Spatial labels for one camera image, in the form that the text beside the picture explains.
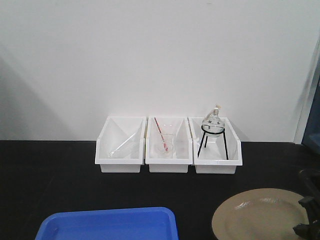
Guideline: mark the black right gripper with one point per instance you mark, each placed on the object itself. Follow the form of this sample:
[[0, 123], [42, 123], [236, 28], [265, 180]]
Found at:
[[310, 231]]

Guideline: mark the tan plate with black rim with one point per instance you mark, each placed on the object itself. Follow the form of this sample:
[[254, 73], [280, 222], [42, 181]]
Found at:
[[259, 214]]

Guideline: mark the blue plastic tray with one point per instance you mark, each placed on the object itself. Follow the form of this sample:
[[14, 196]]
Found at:
[[145, 223]]

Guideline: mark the white right storage bin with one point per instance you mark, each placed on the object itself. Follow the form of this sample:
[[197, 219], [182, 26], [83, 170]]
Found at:
[[212, 158]]

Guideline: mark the white storage bin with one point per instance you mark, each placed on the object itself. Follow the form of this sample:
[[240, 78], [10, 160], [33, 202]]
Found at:
[[212, 158], [183, 154], [115, 131]]

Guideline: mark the glass alcohol lamp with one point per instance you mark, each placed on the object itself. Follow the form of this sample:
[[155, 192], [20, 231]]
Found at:
[[212, 123]]

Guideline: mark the white middle storage bin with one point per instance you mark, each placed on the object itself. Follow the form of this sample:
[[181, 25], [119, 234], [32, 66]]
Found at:
[[183, 154]]

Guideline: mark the glass beaker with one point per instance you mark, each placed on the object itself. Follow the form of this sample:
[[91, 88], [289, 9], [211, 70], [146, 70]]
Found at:
[[169, 137]]

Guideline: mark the red thermometer rod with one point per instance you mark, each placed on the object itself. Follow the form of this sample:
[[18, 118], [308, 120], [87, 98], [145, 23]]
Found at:
[[165, 146]]

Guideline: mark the white left storage bin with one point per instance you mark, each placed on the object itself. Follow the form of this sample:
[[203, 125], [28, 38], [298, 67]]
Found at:
[[115, 131]]

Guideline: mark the glass stirring rod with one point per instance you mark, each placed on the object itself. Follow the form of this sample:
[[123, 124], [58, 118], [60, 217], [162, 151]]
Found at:
[[128, 147]]

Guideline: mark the black wire tripod stand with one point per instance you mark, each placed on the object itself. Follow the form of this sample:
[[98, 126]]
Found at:
[[204, 137]]

